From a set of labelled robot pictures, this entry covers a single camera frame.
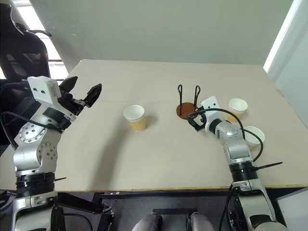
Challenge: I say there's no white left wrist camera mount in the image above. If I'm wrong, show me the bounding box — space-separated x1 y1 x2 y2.
26 76 77 121

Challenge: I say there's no white cabinet panel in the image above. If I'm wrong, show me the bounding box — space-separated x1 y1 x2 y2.
263 0 308 106

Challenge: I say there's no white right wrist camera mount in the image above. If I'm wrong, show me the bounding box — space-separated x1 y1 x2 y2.
200 96 223 126

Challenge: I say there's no black shoulder cable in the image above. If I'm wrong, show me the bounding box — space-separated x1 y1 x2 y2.
218 184 241 231
57 211 93 231

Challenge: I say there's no grey rounded shape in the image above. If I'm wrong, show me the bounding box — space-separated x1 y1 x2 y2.
189 212 215 231
131 213 163 231

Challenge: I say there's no ribbed tan paper cup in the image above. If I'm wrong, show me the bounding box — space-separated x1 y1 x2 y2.
225 98 249 124
242 125 266 152
123 104 148 132

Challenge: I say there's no black metal table frame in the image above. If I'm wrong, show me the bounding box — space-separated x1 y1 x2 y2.
57 186 308 231

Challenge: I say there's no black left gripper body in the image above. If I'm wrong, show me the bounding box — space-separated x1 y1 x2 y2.
57 91 87 117

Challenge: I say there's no black left shoulder cable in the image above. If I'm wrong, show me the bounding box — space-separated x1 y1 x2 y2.
57 211 93 231

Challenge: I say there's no black right shoulder cable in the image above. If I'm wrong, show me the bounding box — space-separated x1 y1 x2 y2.
218 184 241 231

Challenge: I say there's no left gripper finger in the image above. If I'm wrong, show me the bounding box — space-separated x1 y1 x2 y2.
58 76 79 94
84 83 103 108

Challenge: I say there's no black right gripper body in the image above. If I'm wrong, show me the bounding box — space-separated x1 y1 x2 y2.
196 113 209 132

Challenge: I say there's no black office chair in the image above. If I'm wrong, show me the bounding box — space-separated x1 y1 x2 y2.
0 0 52 146

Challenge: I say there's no wire cup holder wooden base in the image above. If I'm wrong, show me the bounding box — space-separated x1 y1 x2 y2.
177 84 202 120

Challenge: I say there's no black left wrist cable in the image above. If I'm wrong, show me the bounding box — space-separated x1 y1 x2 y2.
0 80 65 150

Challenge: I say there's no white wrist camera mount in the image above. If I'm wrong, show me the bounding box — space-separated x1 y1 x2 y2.
200 96 223 126
26 76 77 121

